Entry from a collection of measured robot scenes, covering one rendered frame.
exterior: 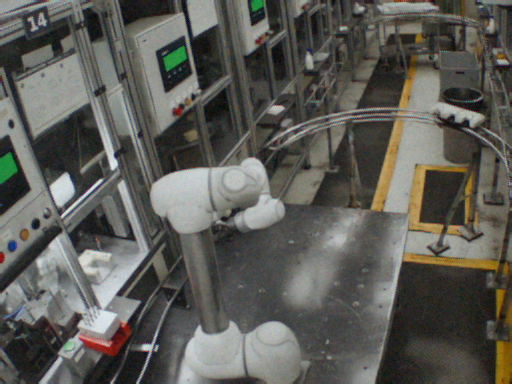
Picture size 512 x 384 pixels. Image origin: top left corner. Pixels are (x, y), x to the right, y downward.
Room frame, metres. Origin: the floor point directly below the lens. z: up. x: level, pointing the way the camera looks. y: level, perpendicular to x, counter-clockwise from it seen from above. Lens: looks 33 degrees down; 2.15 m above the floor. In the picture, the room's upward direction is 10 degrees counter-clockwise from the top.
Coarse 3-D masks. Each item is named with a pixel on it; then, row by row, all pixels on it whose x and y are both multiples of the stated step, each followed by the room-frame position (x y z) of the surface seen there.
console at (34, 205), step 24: (0, 120) 1.26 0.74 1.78; (0, 144) 1.22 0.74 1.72; (24, 144) 1.31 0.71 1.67; (24, 168) 1.28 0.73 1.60; (24, 192) 1.24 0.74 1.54; (0, 216) 1.14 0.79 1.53; (24, 216) 1.21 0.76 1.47; (48, 216) 1.28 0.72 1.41; (0, 240) 1.10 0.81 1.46; (24, 240) 1.17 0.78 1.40; (0, 264) 1.07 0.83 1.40
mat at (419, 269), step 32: (416, 256) 2.33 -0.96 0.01; (448, 256) 2.27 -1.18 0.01; (416, 288) 2.03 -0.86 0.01; (448, 288) 1.97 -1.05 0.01; (480, 288) 1.90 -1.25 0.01; (416, 320) 1.77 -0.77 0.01; (448, 320) 1.72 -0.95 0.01; (480, 320) 1.66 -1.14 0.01; (416, 352) 1.54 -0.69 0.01; (448, 352) 1.49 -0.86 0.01; (480, 352) 1.43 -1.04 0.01
